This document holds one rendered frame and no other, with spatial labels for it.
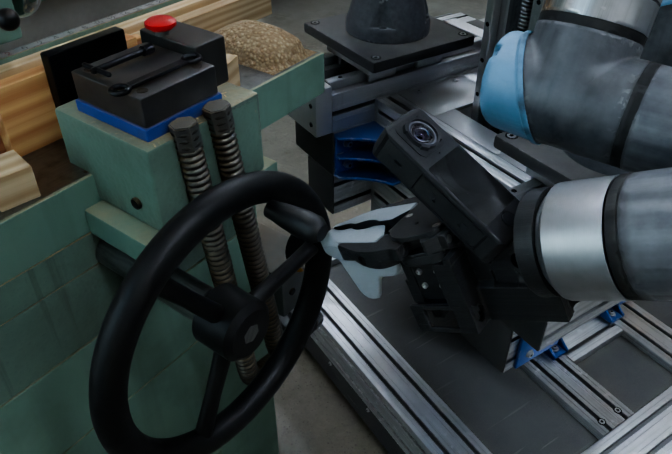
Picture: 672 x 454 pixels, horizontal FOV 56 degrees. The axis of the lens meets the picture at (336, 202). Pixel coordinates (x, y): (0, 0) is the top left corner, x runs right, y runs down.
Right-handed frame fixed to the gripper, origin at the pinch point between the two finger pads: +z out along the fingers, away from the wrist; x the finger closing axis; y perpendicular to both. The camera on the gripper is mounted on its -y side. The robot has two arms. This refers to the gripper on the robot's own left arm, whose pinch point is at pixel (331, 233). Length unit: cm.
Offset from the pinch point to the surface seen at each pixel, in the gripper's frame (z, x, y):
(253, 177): 2.3, -3.1, -7.3
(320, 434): 68, 31, 64
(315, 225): -1.6, -2.5, -2.1
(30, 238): 21.7, -14.3, -9.6
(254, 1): 32, 33, -22
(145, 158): 9.8, -6.8, -12.1
